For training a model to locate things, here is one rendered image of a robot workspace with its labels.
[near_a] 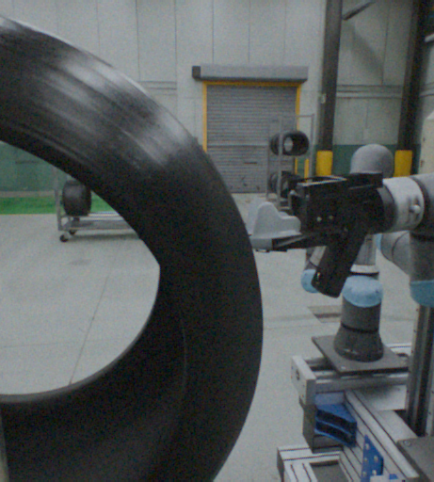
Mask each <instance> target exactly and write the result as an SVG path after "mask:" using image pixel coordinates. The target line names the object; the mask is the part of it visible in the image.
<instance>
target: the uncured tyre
mask: <svg viewBox="0 0 434 482"><path fill-rule="evenodd" d="M0 141H3V142H6V143H7V144H8V145H11V146H13V147H16V148H18V149H21V150H23V151H26V152H28V153H30V154H32V155H34V156H36V157H38V158H40V159H42V160H44V161H46V162H49V164H51V165H52V166H54V167H56V168H58V169H61V170H63V171H64V172H66V174H67V175H70V176H72V177H73V178H74V179H75V180H77V181H79V182H80V183H82V185H84V186H85V187H86V188H89V189H90V190H91V191H93V192H94V193H95V194H96V196H98V197H100V198H101V199H102V200H103V201H105V202H106V203H107V204H108V206H110V207H111V208H112V209H114V210H115V211H116V212H117V213H118V214H119V215H121V217H122V218H123V219H124V220H125V221H126V223H127V224H128V225H129V226H130V227H132V228H133V230H134V231H135V232H136V234H137V235H138V236H139V238H140V239H142V241H143V242H144V244H145V245H146V246H147V248H148V249H149V251H150V252H151V255H153V257H154V258H155V260H156V261H157V263H158V264H159V278H158V285H157V291H156V295H155V300H154V302H153V305H152V307H151V311H150V313H149V315H148V317H147V319H146V322H145V324H144V325H143V326H142V327H141V329H140V330H139V333H138V334H137V336H136V338H135V339H134V340H132V342H131V344H130V345H129V346H127V347H126V348H125V349H124V350H123V351H122V352H121V354H120V355H119V356H118V357H117V358H116V359H114V360H112V362H111V363H109V364H108V365H106V366H105V367H104V368H101V369H99V371H98V372H96V373H94V374H93V375H90V376H88V377H86V378H82V380H79V381H77V382H75V383H72V384H69V385H66V386H62V387H58V389H55V390H50V391H45V392H38V393H29V394H2V393H0V410H1V417H2V426H3V433H4V440H5V448H6V456H7V464H8V479H10V482H214V481H215V479H216V478H217V475H218V473H219V472H221V470H222V469H223V466H224V464H225V463H226V461H227V458H228V457H229V455H230V454H231V452H232V451H233V449H234V447H235V445H236V443H237V440H238V437H239V435H240V433H241V430H243V428H244V425H245V423H246V420H247V418H248V415H249V409H250V406H251V403H252V399H253V396H254V395H255V392H256V388H257V384H258V378H259V374H260V367H261V360H262V351H263V337H264V316H263V302H262V292H261V284H260V279H259V272H257V267H256V262H255V257H254V253H253V248H252V245H251V242H250V238H249V233H248V230H246V226H245V223H244V221H243V218H242V216H241V213H240V211H239V209H238V206H237V203H236V201H234V199H233V196H232V194H231V191H230V189H229V187H227V185H226V183H225V180H224V179H222V177H221V175H220V174H219V172H218V171H217V167H216V166H215V164H214V163H213V162H212V160H210V159H209V156H208V155H207V153H206V152H205V151H204V149H203V148H202V146H201V144H199V143H198V142H197V141H196V139H195V138H194V137H193V136H192V135H191V133H190V132H189V131H187V130H186V129H185V128H184V126H183V125H182V123H181V122H180V121H179V120H177V119H176V118H175V117H174V115H173V114H172V113H171V112H170V111H169V110H168V109H166V108H165V107H164V106H163V105H162V104H161V103H160V102H159V101H158V100H157V99H154V97H153V96H152V95H151V93H150V92H148V91H147V90H146V89H144V88H142V87H141V85H140V84H138V83H137V82H136V81H133V80H132V79H130V78H129V77H128V75H126V74H125V73H122V72H121V71H119V70H118V69H116V67H113V66H112V65H110V64H109V63H107V62H106V61H103V60H101V58H100V57H98V56H96V55H94V54H92V53H90V52H88V51H87V49H84V48H82V47H80V46H78V45H76V44H73V43H71V42H70V41H69V40H66V39H63V38H61V37H59V36H57V35H54V34H52V32H49V31H47V30H44V29H41V28H39V27H35V26H33V25H31V24H29V23H25V22H22V21H20V20H16V19H13V18H9V17H6V15H3V14H0Z"/></svg>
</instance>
